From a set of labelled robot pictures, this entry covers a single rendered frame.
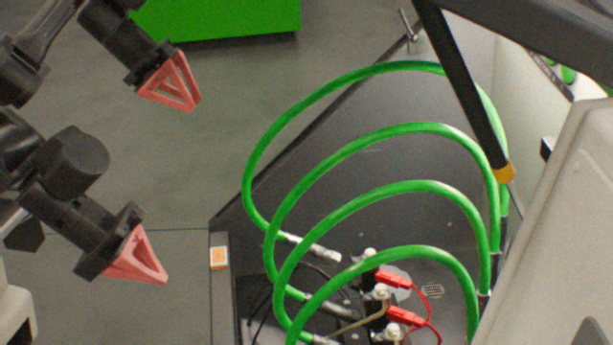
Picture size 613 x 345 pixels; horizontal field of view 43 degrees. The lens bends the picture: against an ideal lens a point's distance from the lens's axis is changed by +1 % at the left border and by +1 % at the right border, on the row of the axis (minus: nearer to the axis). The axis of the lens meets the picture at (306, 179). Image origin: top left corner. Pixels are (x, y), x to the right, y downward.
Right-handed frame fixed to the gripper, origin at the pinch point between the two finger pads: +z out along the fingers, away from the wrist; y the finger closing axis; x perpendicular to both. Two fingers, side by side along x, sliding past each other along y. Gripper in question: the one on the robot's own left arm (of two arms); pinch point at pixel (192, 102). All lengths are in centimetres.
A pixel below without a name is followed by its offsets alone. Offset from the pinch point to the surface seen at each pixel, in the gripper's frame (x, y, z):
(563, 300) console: -26, -54, 31
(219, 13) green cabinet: 55, 324, -16
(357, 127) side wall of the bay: -9.8, 25.4, 25.1
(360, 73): -22.2, -12.4, 12.7
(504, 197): -22.9, -3.4, 41.9
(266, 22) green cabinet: 41, 330, 6
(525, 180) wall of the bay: -26, 11, 48
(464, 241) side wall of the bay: -6, 37, 60
